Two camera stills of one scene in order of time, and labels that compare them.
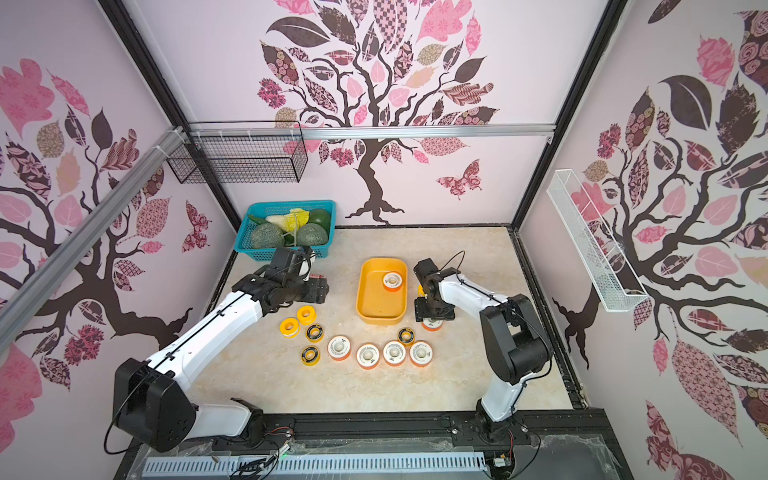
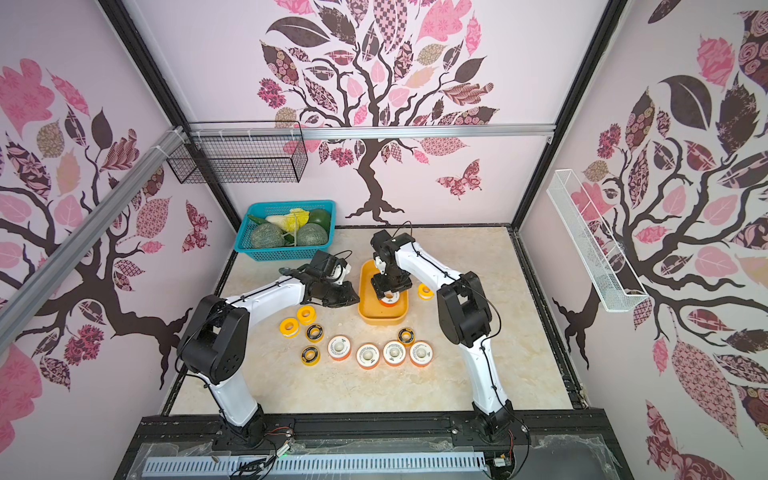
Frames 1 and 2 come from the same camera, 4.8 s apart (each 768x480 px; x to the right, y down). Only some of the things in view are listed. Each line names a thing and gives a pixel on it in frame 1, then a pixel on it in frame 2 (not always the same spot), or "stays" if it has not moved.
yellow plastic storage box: (375, 304) stays
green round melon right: (311, 234) stays
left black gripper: (316, 291) → (345, 299)
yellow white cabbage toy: (295, 220) stays
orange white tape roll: (339, 348) stays
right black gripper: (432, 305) → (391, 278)
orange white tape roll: (433, 326) → (390, 298)
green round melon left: (267, 236) stays
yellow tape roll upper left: (306, 315) stays
